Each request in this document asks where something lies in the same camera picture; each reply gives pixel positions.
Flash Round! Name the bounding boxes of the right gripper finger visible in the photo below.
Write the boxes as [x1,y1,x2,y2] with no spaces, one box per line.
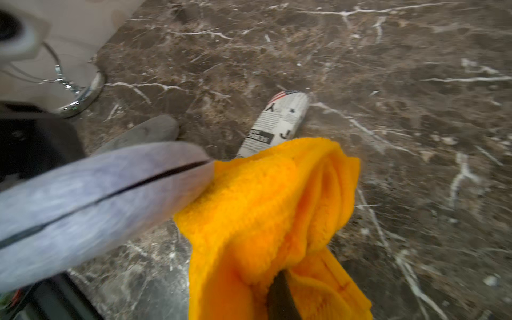
[267,270,302,320]

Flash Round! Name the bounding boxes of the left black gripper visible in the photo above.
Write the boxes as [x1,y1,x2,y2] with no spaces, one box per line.
[1,101,86,188]

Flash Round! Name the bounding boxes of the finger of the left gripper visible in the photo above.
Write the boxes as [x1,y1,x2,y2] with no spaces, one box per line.
[11,273,103,319]

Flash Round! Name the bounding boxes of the lavender fabric eyeglass case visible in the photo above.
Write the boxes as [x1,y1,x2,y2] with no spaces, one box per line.
[1,142,214,292]

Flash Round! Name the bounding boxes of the orange microfiber cloth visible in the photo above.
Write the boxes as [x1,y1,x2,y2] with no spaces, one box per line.
[174,137,372,319]

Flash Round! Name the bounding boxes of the dark grey eyeglass case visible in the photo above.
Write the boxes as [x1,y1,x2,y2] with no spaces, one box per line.
[93,115,179,155]

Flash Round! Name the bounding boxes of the newspaper print eyeglass case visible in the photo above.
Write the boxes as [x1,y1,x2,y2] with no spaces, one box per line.
[236,90,309,159]

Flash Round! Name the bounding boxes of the chrome wire cup stand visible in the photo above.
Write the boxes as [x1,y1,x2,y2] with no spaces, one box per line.
[7,41,107,119]

